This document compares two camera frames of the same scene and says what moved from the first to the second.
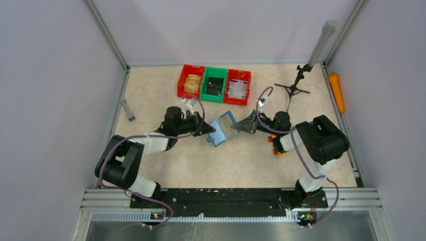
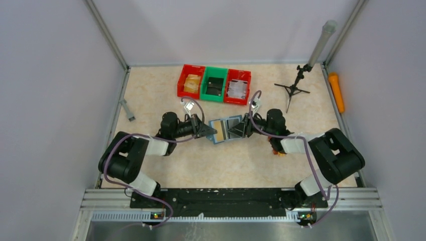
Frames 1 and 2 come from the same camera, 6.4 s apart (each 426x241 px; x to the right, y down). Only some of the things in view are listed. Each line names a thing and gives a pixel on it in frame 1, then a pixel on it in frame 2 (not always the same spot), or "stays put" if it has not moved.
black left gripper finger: (205, 128) stays put
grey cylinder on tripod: (329, 27) stays put
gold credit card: (226, 123) to (217, 126)
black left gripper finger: (198, 121) stays put
